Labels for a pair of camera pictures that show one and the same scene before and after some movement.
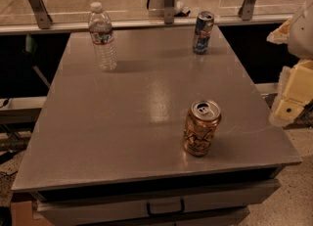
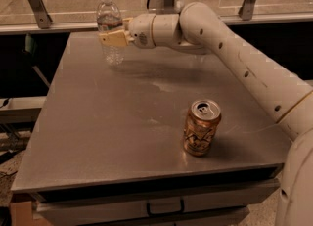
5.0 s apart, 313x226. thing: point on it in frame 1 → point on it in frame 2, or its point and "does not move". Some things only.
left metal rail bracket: x=39 y=9 does not move
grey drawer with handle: x=155 y=205 does not move
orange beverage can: x=202 y=120 does not move
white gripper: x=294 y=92 → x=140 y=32
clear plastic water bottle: x=102 y=36 → x=110 y=20
